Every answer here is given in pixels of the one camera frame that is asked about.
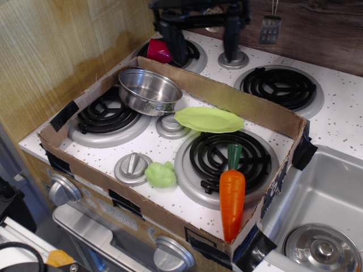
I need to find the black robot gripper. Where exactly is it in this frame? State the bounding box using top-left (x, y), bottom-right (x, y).
top-left (149, 1), bottom-right (251, 66)

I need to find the orange plastic toy carrot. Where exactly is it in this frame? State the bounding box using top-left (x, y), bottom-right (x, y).
top-left (220, 143), bottom-right (246, 243)

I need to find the light green plastic plate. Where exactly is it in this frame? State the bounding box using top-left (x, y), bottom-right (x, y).
top-left (175, 107), bottom-right (244, 133)

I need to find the hanging metal strainer spoon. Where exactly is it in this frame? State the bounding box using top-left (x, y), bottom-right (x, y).
top-left (202, 5), bottom-right (225, 33)

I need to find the back left black burner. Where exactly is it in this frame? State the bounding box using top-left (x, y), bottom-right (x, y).
top-left (132, 39), bottom-right (208, 74)

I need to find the black burner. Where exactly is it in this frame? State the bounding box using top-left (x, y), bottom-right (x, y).
top-left (174, 129), bottom-right (279, 210)
top-left (234, 65), bottom-right (324, 119)
top-left (132, 39), bottom-right (208, 74)
top-left (68, 84), bottom-right (151, 148)

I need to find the silver stovetop knob back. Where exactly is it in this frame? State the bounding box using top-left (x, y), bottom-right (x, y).
top-left (218, 48), bottom-right (249, 70)

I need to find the silver stovetop knob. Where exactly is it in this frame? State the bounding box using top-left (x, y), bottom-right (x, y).
top-left (113, 152), bottom-right (152, 186)
top-left (156, 114), bottom-right (191, 139)
top-left (218, 48), bottom-right (249, 70)

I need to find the red plastic cup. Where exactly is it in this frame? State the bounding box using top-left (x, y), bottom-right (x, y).
top-left (146, 39), bottom-right (172, 63)

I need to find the hanging metal slotted spatula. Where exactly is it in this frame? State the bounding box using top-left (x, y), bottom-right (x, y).
top-left (258, 0), bottom-right (282, 45)

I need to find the silver stovetop knob middle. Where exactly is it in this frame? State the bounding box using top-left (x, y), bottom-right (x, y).
top-left (156, 114), bottom-right (191, 139)

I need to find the back right black burner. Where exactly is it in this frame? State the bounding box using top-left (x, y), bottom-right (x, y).
top-left (234, 65), bottom-right (324, 119)

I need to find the front right black burner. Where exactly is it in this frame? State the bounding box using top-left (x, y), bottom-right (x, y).
top-left (174, 129), bottom-right (279, 210)

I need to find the front left black burner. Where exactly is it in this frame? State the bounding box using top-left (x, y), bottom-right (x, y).
top-left (68, 84), bottom-right (151, 148)

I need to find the green toy lettuce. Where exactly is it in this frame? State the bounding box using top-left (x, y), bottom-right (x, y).
top-left (145, 161), bottom-right (176, 188)

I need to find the brown cardboard fence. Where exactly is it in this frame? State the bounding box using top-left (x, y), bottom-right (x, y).
top-left (39, 57), bottom-right (316, 266)

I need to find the silver stovetop knob front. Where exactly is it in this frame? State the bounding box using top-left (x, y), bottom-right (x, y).
top-left (113, 152), bottom-right (152, 186)

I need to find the grey toy sink basin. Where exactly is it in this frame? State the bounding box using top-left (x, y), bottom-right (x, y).
top-left (256, 146), bottom-right (362, 271)

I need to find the silver oven knob left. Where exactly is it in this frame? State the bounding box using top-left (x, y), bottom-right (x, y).
top-left (49, 173), bottom-right (82, 206)

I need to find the silver oven knob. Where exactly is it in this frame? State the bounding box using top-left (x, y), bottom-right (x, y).
top-left (153, 235), bottom-right (195, 272)
top-left (49, 173), bottom-right (82, 206)

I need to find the silver oven knob right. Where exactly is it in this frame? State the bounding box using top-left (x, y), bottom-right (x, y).
top-left (153, 235), bottom-right (195, 272)

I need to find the stainless steel pot lid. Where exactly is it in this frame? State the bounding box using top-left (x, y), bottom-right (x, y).
top-left (282, 223), bottom-right (362, 271)

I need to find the yellow orange cloth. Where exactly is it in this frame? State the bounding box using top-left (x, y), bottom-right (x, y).
top-left (46, 249), bottom-right (74, 267)

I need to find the silver oven door handle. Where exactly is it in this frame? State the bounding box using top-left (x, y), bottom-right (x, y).
top-left (53, 204), bottom-right (157, 271)

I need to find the black cable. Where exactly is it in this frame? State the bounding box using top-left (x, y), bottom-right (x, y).
top-left (0, 241), bottom-right (46, 272)

